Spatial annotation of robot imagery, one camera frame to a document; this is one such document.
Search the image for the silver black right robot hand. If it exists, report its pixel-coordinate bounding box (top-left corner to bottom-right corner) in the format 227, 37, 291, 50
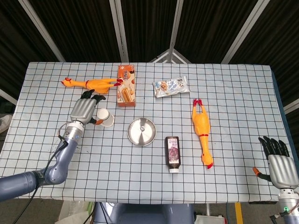
253, 136, 299, 189

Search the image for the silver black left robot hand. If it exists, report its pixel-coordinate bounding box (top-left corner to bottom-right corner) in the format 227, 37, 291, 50
70, 90, 107, 126

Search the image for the white paper cup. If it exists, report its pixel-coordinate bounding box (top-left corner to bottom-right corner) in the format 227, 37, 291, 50
96, 108, 115, 127

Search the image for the round steel plate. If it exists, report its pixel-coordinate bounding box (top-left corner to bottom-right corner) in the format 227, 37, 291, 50
127, 118, 157, 147

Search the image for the yellow rubber chicken toy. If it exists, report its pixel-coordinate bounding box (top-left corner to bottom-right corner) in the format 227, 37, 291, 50
61, 77, 124, 95
192, 98, 214, 170

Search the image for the orange biscuit roll box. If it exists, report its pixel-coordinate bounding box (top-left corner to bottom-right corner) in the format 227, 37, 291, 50
116, 64, 136, 108

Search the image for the white shoe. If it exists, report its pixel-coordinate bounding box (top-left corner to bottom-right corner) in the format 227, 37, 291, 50
0, 114, 12, 134

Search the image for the black pleated curtain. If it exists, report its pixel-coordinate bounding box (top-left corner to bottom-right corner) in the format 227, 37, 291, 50
0, 0, 299, 117

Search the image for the blue checkered tablecloth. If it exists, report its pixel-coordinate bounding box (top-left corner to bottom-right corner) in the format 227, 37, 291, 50
0, 61, 296, 203

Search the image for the silver snack bag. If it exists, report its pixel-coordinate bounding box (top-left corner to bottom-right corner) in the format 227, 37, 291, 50
152, 76, 190, 98

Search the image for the dark grape sauce bottle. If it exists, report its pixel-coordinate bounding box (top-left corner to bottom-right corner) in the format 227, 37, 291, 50
164, 136, 181, 174

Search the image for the translucent plastic bag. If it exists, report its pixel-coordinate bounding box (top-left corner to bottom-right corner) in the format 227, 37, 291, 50
57, 201, 94, 224

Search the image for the blue-grey robot torso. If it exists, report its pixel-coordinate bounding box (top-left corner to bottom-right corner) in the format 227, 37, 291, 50
93, 202, 196, 224

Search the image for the white aluminium side rail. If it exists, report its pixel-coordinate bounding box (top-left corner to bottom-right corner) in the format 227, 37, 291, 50
0, 88, 18, 105
283, 99, 299, 115

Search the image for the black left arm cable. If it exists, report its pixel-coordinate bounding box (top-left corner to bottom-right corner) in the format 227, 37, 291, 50
14, 122, 71, 224

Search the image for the white aluminium frame post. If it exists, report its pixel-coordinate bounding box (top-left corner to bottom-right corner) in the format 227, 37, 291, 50
109, 0, 129, 63
168, 0, 185, 51
18, 0, 65, 63
221, 0, 270, 64

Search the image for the white triangular frame brace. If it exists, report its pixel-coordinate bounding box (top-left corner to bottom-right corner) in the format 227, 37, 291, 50
149, 48, 192, 63

